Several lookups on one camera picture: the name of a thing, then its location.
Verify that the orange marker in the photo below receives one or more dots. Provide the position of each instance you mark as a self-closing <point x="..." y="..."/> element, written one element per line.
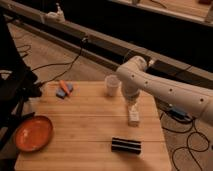
<point x="64" y="87"/>

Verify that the orange bowl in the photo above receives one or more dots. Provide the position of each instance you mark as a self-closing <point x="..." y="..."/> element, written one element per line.
<point x="33" y="134"/>

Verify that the black rectangular box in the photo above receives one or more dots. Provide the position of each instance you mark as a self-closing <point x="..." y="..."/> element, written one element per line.
<point x="132" y="146"/>

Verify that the blue connector box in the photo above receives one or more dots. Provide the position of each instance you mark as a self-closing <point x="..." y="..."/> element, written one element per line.
<point x="178" y="113"/>

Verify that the white object on rail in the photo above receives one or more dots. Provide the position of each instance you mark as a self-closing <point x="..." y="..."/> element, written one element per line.
<point x="58" y="15"/>

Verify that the white glue bottle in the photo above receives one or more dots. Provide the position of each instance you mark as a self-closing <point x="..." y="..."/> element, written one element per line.
<point x="133" y="115"/>

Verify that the black tripod stand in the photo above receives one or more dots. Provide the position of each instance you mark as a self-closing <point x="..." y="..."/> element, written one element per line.
<point x="17" y="88"/>

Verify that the grey metal rail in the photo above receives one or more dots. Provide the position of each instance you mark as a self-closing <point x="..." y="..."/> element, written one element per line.
<point x="182" y="49"/>

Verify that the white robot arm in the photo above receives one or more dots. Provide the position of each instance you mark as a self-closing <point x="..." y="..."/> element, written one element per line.
<point x="197" y="101"/>

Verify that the translucent plastic cup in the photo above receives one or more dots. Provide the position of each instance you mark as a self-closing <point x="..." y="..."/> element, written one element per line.
<point x="112" y="84"/>

